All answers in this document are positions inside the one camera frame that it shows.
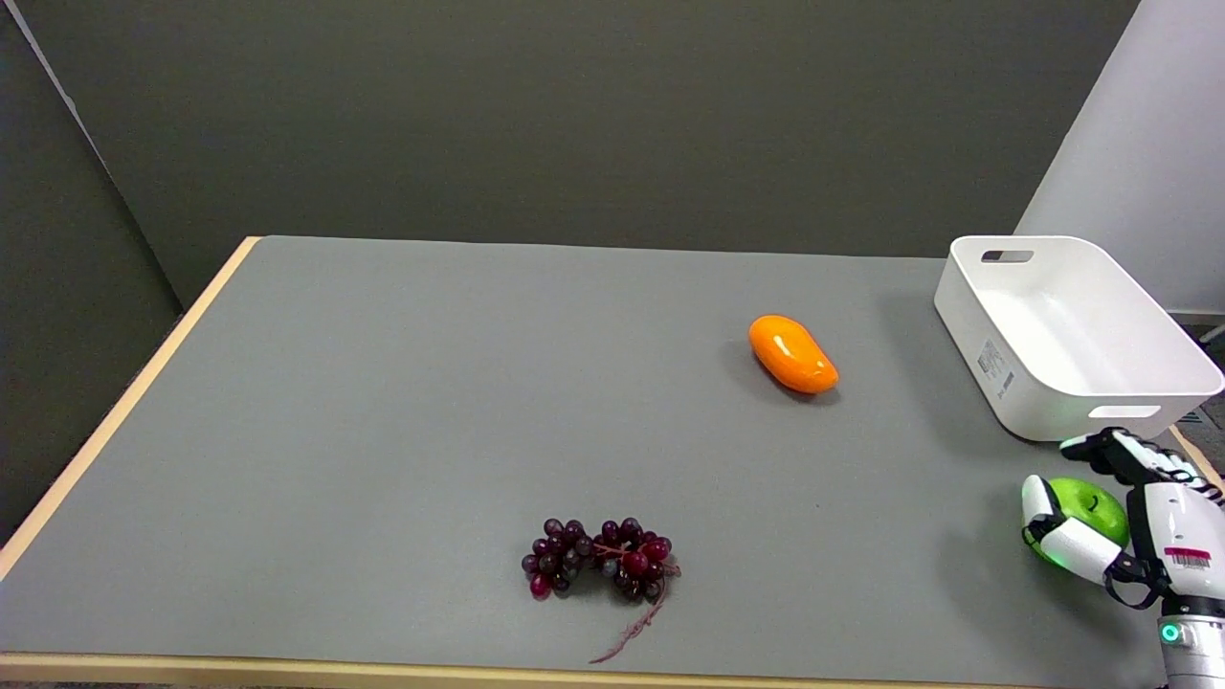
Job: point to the grey table mat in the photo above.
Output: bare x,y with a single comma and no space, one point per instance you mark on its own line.
574,450

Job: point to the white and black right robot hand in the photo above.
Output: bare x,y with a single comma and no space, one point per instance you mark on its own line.
1139,536

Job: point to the white plastic bin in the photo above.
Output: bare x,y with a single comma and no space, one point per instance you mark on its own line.
1062,344

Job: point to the green apple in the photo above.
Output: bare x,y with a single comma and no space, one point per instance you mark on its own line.
1091,512

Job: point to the bunch of dark red grapes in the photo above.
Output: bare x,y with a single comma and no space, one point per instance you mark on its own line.
603,560

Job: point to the orange mango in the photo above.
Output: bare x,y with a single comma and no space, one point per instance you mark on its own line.
791,354

